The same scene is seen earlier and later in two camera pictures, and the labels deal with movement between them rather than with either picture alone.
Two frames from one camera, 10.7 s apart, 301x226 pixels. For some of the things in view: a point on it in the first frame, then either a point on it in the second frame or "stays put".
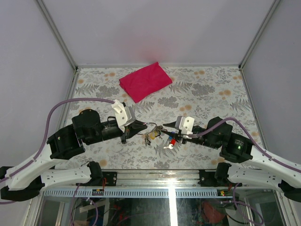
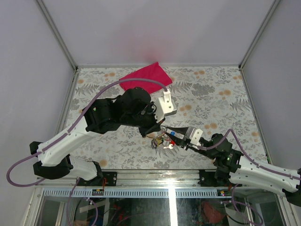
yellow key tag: x=153 y=134 -> x=158 y=141
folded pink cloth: x=140 y=83 stays put
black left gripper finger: x=134 y=127 -> x=155 y=128
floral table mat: x=216 y=92 stays put
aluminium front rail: x=182 y=183 stays put
